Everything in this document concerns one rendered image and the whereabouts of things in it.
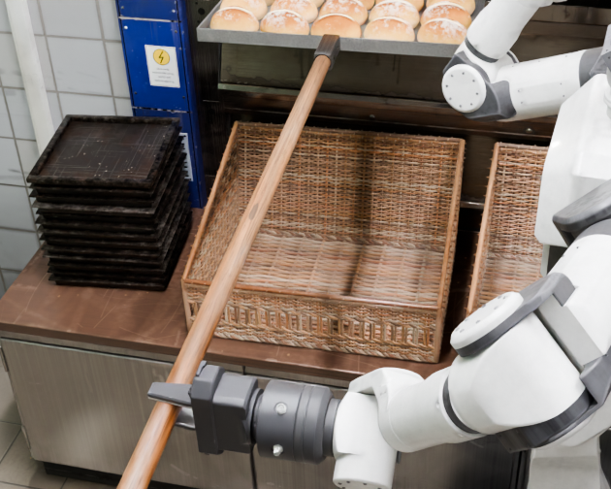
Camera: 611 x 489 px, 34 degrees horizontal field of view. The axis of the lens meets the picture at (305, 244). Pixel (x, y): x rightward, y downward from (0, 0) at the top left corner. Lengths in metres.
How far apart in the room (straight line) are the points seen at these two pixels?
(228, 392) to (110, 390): 1.25
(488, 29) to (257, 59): 0.88
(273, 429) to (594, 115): 0.57
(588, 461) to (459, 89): 0.61
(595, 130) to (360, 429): 0.48
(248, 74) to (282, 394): 1.35
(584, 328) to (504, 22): 0.76
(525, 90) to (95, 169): 1.04
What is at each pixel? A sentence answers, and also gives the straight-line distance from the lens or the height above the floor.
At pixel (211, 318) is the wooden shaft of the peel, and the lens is 1.28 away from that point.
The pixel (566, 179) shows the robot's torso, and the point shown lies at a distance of 1.25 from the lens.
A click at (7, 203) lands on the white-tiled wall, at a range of 2.91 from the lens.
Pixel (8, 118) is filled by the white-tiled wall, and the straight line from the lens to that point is 2.74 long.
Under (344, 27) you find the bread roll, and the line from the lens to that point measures 1.98.
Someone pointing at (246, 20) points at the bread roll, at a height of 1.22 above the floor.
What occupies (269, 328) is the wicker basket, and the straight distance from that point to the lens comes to 2.14.
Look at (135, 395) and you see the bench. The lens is 2.36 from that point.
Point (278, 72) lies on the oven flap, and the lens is 2.36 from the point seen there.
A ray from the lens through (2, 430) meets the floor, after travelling 2.94.
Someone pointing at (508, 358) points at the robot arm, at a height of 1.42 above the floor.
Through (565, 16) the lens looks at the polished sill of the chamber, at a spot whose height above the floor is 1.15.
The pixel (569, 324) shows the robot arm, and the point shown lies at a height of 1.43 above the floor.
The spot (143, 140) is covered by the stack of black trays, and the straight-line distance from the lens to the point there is 2.34.
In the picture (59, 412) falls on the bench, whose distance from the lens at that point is 2.51.
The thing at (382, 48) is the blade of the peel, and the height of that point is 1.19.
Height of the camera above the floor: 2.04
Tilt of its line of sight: 37 degrees down
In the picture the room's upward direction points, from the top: 2 degrees counter-clockwise
